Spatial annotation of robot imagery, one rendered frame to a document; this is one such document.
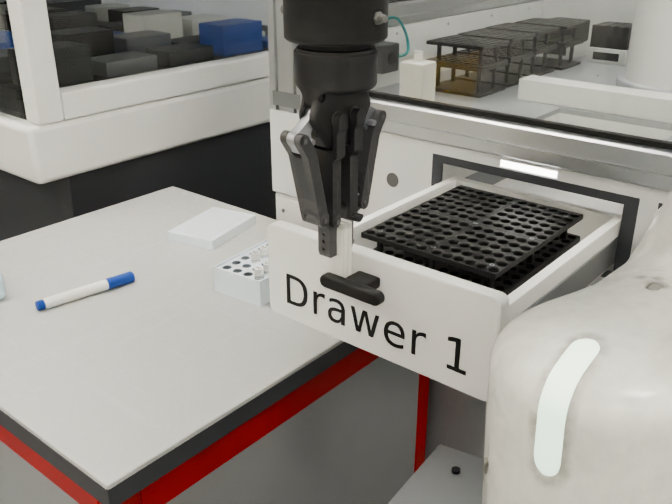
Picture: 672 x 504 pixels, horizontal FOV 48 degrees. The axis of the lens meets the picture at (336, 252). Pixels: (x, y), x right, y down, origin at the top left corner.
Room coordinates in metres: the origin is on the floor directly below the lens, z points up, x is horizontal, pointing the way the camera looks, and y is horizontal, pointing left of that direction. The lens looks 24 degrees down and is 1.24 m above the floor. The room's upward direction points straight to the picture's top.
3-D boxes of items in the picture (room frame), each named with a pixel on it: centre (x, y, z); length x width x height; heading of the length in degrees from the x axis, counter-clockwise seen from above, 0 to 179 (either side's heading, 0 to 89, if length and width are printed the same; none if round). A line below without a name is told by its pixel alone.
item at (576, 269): (0.85, -0.17, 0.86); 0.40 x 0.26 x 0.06; 140
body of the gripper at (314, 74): (0.69, 0.00, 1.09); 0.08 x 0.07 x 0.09; 140
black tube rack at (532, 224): (0.84, -0.17, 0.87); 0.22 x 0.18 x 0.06; 140
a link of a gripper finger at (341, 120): (0.68, 0.01, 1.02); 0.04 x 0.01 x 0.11; 50
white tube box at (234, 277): (0.96, 0.10, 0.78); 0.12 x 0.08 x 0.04; 146
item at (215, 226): (1.15, 0.20, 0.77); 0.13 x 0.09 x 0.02; 153
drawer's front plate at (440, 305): (0.69, -0.04, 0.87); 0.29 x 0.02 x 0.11; 50
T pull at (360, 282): (0.67, -0.02, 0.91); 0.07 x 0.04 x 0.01; 50
